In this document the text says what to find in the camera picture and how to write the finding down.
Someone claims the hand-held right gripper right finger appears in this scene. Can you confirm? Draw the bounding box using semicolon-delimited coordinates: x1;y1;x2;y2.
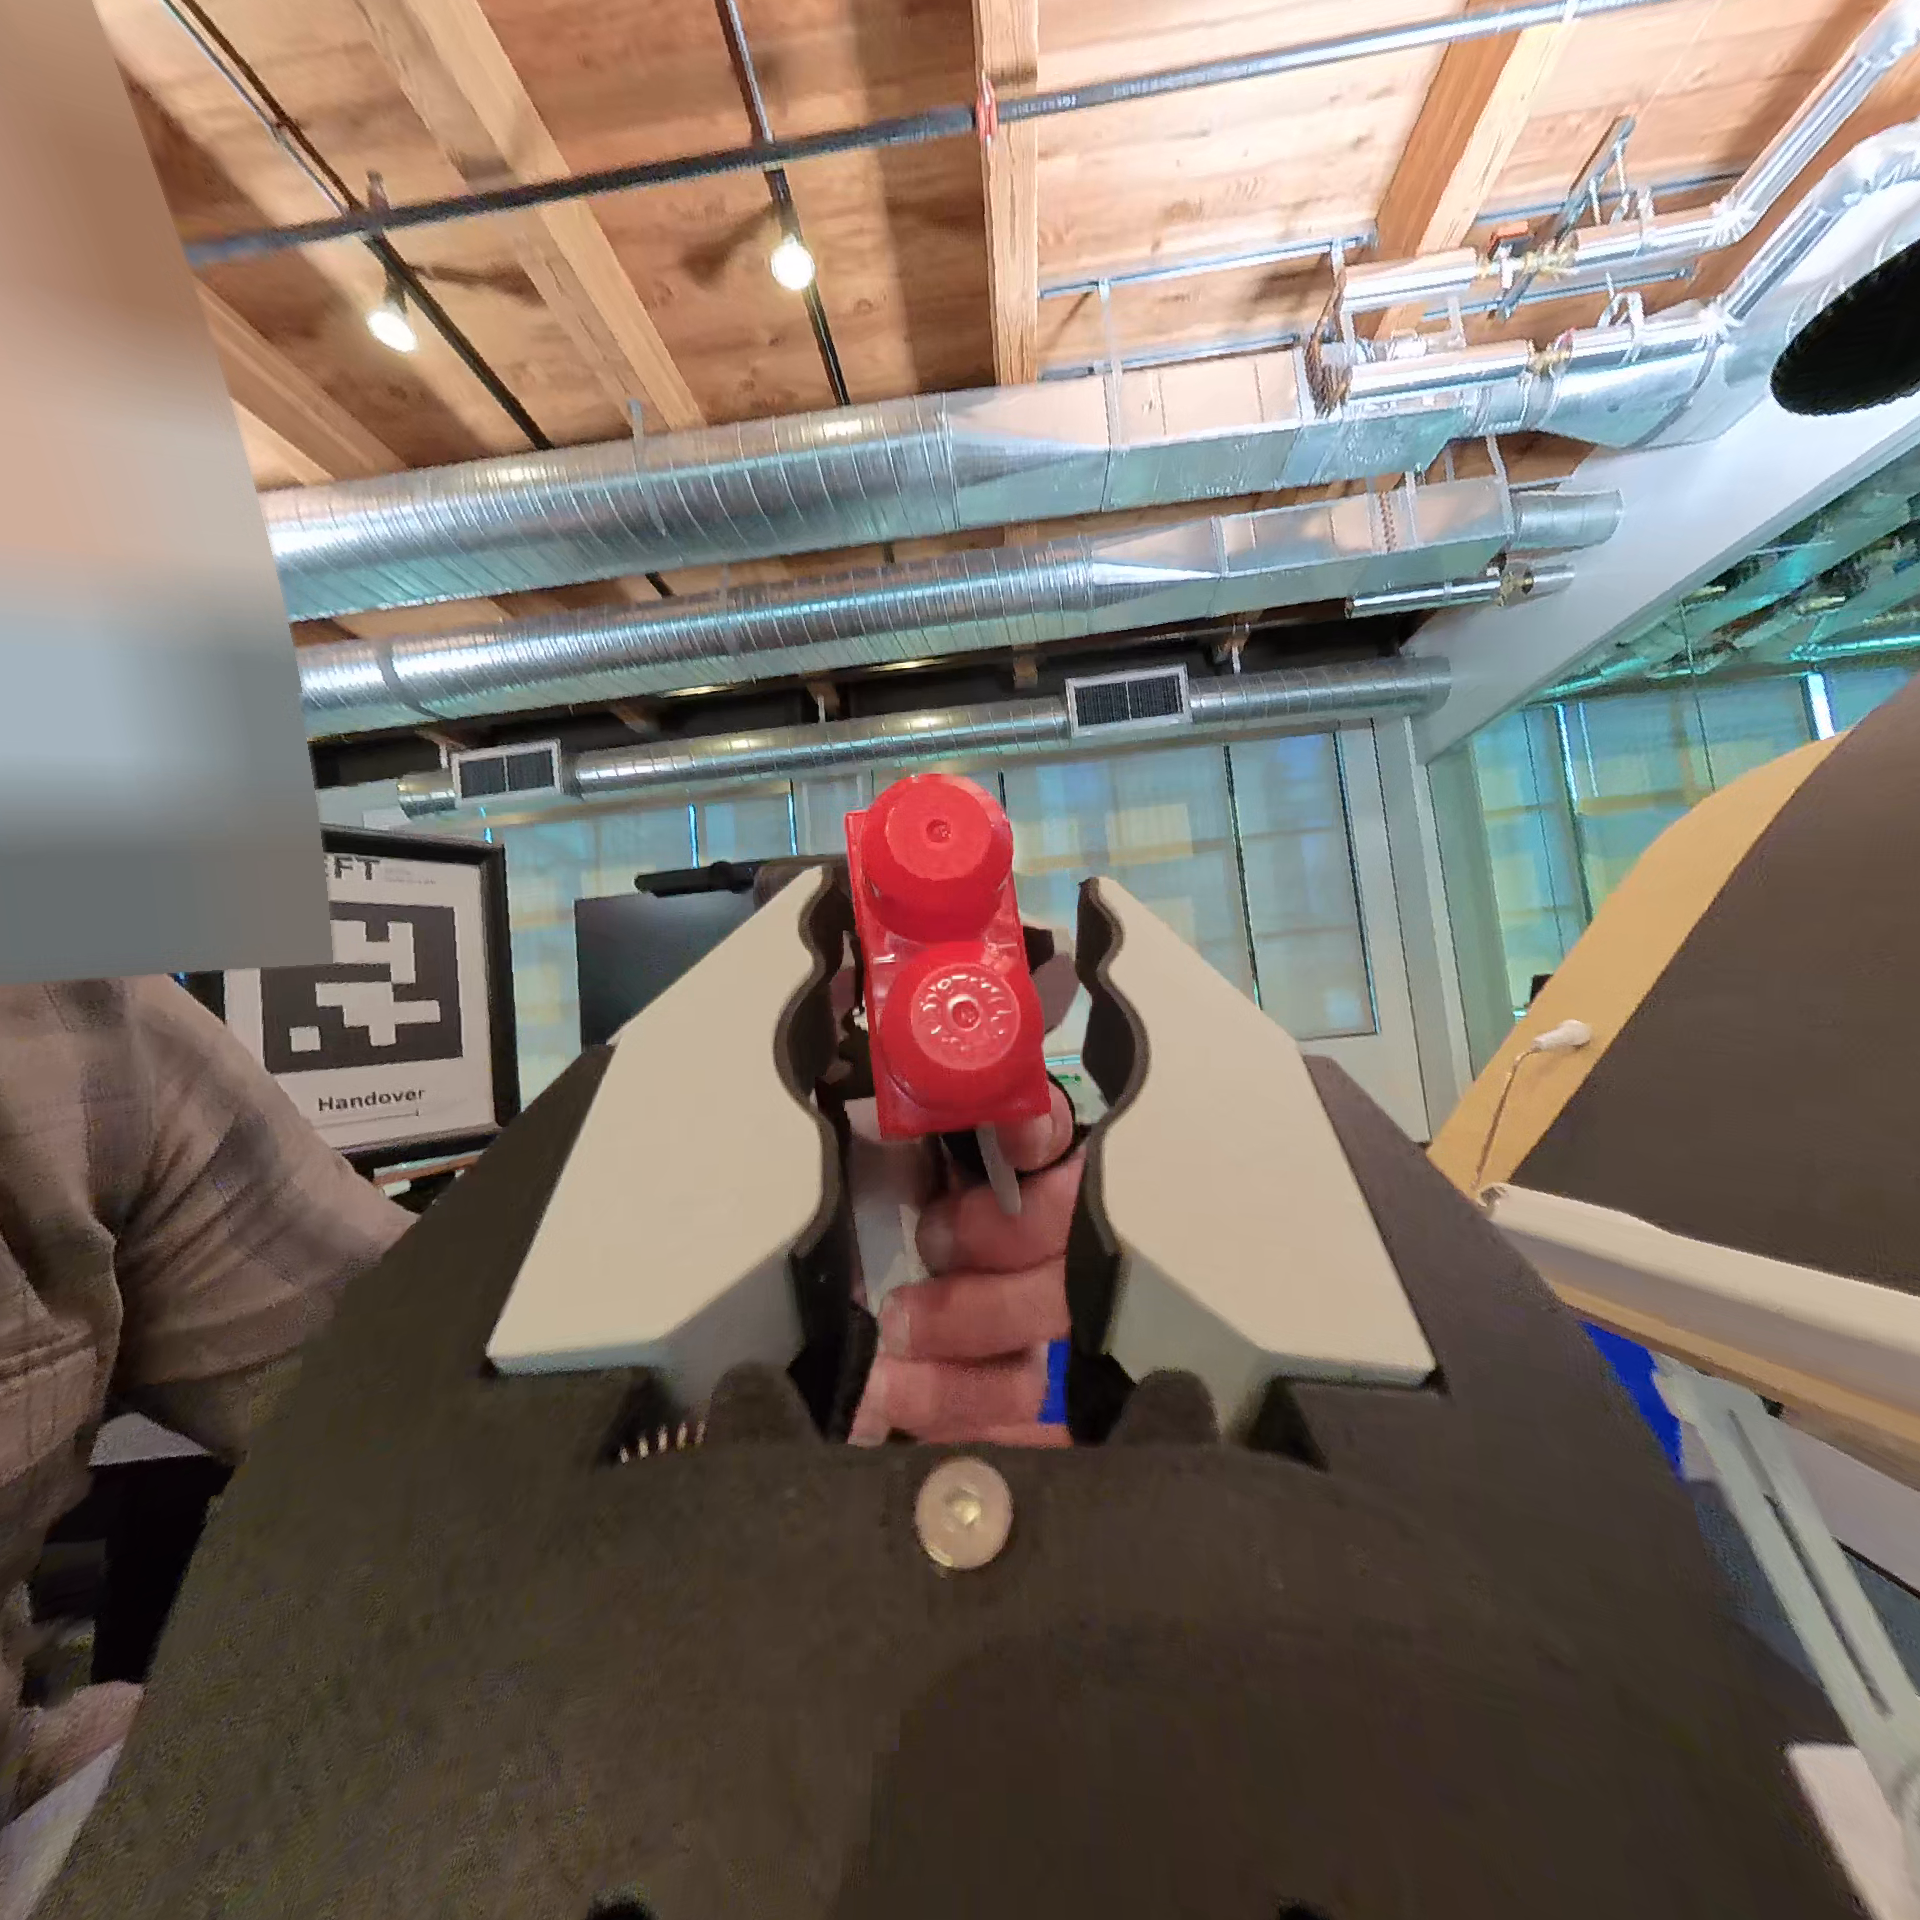
1065;878;1435;1397

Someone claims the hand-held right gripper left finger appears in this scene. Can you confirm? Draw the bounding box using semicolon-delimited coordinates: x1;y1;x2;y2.
487;865;858;1413

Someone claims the red plastic block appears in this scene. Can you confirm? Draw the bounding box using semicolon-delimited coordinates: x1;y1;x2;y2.
841;773;1051;1144

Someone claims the person's left forearm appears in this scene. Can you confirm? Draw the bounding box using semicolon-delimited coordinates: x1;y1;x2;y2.
0;977;423;1472

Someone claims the person's left hand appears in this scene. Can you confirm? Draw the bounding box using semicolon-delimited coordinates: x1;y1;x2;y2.
850;1096;1081;1450

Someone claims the framed tag poster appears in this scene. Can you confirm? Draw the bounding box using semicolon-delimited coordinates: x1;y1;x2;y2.
181;825;519;1156

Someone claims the blue plastic bin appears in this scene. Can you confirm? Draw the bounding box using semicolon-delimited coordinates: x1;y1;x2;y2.
1584;1321;1689;1465

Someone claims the ceiling air vent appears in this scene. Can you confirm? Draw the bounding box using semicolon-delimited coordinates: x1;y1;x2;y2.
450;744;568;808
1065;667;1194;741

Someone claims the black backdrop board stand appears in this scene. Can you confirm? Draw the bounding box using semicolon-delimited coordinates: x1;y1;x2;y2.
1426;690;1920;1488

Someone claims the black wall screen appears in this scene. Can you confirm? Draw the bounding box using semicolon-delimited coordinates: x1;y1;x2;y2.
571;872;811;1051

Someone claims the silver ceiling duct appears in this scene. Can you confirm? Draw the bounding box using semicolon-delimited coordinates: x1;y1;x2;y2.
265;390;1623;617

